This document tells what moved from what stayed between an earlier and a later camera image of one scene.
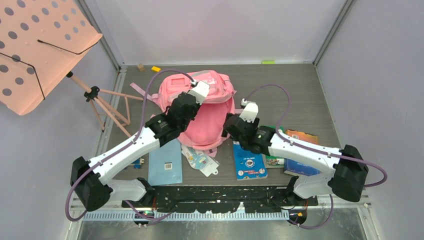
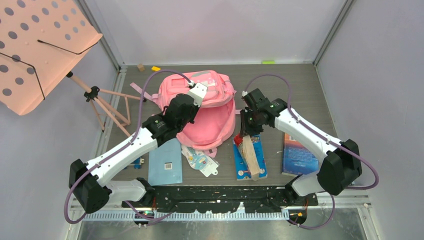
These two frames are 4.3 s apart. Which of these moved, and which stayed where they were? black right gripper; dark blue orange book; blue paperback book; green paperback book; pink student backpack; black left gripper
Moved: black right gripper; green paperback book
Stayed: blue paperback book; pink student backpack; dark blue orange book; black left gripper
